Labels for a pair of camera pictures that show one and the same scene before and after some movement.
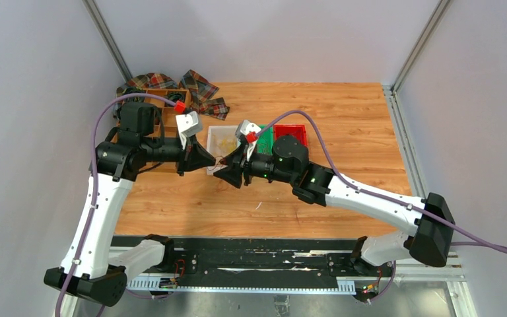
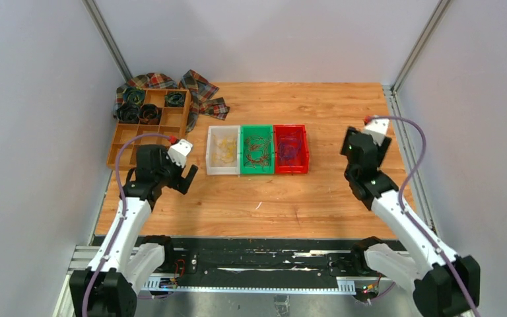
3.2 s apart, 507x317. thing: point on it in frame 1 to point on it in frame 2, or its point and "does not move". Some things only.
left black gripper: [194, 156] to [180, 183]
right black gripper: [232, 172] to [380, 150]
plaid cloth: [201, 92] does not move
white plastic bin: [220, 140] does not move
